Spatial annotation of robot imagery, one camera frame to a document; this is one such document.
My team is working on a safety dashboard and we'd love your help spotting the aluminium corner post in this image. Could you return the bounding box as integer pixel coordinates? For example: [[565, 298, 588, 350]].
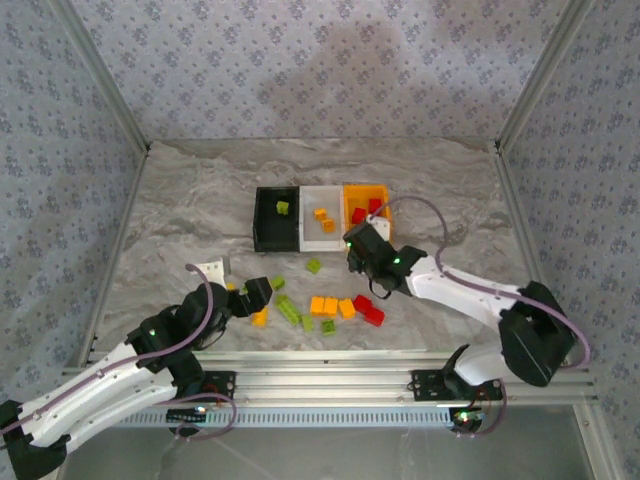
[[493, 0, 599, 151], [47, 0, 151, 151]]

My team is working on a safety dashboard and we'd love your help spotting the long green lego brick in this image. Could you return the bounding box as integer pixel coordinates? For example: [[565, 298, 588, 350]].
[[274, 294, 303, 326]]

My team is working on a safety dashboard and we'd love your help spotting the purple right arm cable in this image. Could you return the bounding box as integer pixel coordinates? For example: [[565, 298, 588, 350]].
[[369, 195, 592, 439]]

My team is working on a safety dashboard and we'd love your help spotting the aluminium frame leg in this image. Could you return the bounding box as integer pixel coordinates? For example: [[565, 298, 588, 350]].
[[572, 403, 619, 480]]

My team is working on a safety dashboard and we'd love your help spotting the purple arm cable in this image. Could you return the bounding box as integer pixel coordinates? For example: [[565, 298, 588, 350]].
[[0, 263, 238, 444], [369, 195, 592, 439]]

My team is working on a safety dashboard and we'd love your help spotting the black plastic bin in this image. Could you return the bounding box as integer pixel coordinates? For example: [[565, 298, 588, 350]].
[[253, 186, 304, 254]]

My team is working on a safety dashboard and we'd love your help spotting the white plastic bin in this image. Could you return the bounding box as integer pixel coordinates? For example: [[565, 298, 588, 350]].
[[298, 185, 347, 253]]

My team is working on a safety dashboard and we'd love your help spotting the grey slotted cable duct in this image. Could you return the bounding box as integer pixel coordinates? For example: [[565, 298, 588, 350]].
[[114, 405, 454, 430]]

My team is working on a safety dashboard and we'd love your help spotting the aluminium side rail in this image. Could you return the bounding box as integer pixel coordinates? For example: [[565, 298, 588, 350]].
[[492, 142, 574, 364], [74, 144, 151, 369]]

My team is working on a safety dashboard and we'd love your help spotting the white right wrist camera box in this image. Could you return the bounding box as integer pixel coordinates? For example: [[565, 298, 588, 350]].
[[366, 214, 393, 245]]

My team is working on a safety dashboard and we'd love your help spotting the orange plastic bin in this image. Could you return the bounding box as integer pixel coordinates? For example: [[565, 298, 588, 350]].
[[341, 183, 396, 249]]

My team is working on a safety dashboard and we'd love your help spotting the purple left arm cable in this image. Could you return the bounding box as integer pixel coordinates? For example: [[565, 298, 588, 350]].
[[0, 263, 238, 444]]

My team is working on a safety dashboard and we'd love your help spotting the wide aluminium base beam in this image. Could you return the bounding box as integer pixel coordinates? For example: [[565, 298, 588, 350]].
[[53, 349, 600, 407]]

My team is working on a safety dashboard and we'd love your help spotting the small black circuit board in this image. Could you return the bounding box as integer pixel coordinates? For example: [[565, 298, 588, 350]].
[[167, 407, 209, 424], [448, 407, 485, 432]]

